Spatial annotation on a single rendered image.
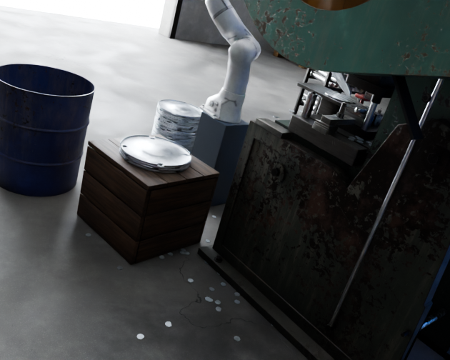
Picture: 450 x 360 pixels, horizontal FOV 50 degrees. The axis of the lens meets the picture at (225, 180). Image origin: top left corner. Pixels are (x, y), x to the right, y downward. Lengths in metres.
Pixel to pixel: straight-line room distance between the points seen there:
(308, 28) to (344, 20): 0.12
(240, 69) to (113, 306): 1.18
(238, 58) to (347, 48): 0.93
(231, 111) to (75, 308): 1.16
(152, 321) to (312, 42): 1.03
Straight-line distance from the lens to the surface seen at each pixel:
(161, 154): 1.95
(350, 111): 1.81
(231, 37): 2.34
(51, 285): 1.80
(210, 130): 2.36
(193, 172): 1.95
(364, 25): 1.34
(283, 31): 1.50
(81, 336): 1.63
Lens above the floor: 1.13
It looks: 24 degrees down
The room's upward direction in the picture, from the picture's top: 16 degrees clockwise
